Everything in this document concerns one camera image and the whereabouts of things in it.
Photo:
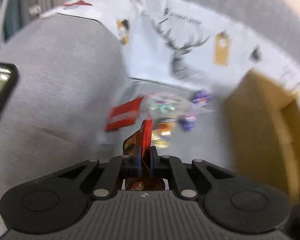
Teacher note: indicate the clear bag of candies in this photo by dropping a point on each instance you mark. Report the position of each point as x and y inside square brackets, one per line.
[167, 111]

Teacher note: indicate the purple candy bar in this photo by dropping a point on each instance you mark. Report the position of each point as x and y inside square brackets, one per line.
[199, 101]

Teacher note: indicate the red orange snack packet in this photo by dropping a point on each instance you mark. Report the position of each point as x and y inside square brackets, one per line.
[138, 145]

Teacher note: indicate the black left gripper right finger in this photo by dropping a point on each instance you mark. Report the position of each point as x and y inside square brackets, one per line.
[184, 180]

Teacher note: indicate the brown cardboard box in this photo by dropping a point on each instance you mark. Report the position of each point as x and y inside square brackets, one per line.
[264, 122]

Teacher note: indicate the deer print sofa cover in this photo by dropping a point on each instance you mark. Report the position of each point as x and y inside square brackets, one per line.
[183, 43]

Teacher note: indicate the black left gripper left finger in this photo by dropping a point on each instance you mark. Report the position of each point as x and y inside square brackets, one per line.
[105, 179]

